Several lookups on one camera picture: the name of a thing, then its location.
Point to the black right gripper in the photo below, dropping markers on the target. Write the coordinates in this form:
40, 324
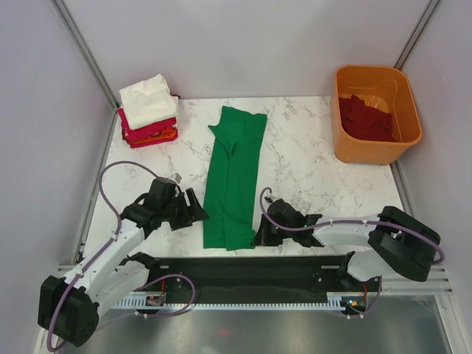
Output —
262, 237

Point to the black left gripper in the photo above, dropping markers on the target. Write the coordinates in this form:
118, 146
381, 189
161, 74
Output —
192, 213

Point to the green t-shirt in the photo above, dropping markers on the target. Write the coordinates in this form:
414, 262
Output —
232, 180

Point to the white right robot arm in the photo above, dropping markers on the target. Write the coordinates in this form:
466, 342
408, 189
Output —
393, 242

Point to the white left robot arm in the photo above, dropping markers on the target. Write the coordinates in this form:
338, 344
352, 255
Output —
72, 306

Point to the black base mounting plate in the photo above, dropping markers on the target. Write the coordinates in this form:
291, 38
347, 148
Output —
188, 277

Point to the orange folded t-shirt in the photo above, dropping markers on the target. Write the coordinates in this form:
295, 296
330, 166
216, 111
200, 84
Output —
168, 134

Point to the pink folded t-shirt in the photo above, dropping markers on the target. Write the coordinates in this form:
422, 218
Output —
131, 136

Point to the white folded t-shirt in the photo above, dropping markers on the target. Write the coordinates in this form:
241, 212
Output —
147, 102

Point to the dark red t-shirt in tub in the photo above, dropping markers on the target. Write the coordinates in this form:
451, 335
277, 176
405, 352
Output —
363, 122

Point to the orange plastic tub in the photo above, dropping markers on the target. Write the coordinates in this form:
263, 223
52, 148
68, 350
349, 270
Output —
386, 89

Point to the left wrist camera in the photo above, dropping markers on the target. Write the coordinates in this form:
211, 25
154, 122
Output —
175, 178

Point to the slotted cable duct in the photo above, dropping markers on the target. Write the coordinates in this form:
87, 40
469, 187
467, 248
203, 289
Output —
314, 301

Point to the aluminium front rail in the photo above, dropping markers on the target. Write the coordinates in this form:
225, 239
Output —
424, 284

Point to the left aluminium frame post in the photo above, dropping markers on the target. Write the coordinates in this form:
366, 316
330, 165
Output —
80, 42

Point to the aluminium frame post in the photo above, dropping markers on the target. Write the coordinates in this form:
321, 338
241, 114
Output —
80, 42
416, 34

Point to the right aluminium frame post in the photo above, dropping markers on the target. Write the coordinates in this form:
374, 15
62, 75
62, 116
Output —
416, 34

